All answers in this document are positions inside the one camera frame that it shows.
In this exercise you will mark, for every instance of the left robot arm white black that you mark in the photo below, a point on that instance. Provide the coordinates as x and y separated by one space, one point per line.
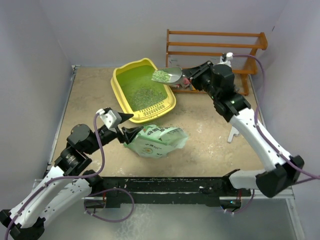
68 180

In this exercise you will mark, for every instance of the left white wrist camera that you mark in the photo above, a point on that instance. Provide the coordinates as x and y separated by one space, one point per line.
110 118

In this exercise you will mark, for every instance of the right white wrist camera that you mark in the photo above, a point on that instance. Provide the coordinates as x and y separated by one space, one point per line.
226 59

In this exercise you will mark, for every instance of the pink tape roll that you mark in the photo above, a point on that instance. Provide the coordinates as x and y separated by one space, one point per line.
186 81

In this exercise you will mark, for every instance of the silver metal scoop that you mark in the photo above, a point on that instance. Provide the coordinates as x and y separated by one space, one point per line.
171 76

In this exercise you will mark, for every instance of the wooden three-tier rack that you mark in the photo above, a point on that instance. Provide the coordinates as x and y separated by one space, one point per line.
188 49

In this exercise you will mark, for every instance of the white plastic bracket piece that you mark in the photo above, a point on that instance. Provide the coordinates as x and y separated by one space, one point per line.
233 133

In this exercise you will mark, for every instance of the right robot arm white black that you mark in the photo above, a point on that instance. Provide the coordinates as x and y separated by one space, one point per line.
281 169

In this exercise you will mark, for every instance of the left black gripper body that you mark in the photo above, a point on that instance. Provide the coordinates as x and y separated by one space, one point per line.
121 136

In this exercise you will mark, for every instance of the yellow green litter box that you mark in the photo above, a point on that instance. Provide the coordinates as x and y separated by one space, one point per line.
137 94

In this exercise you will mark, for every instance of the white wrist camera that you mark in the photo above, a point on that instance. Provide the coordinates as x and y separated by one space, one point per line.
110 118
226 59

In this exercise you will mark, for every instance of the green cat litter bag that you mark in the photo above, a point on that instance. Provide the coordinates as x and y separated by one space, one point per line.
156 142

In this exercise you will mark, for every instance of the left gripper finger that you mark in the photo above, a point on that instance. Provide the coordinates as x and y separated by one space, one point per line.
119 117
129 134

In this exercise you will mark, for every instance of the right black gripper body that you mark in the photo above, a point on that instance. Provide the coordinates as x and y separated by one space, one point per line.
202 81

